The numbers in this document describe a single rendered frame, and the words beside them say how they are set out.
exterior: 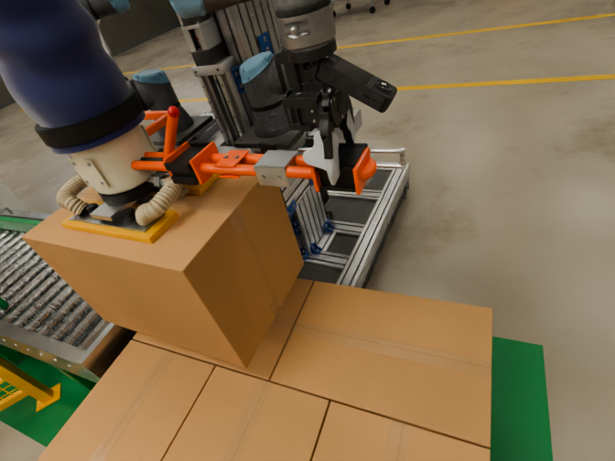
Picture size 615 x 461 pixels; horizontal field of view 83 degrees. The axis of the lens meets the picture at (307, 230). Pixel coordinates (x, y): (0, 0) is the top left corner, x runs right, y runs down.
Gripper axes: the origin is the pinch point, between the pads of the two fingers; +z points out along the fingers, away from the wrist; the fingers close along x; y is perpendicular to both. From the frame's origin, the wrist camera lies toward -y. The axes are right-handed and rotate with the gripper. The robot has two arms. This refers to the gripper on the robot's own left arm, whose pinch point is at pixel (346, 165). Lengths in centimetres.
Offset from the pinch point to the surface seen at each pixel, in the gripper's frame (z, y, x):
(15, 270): 68, 197, 6
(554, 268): 121, -59, -95
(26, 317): 67, 152, 26
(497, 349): 120, -36, -42
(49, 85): -21, 54, 8
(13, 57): -27, 56, 9
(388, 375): 66, -4, 6
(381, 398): 66, -4, 13
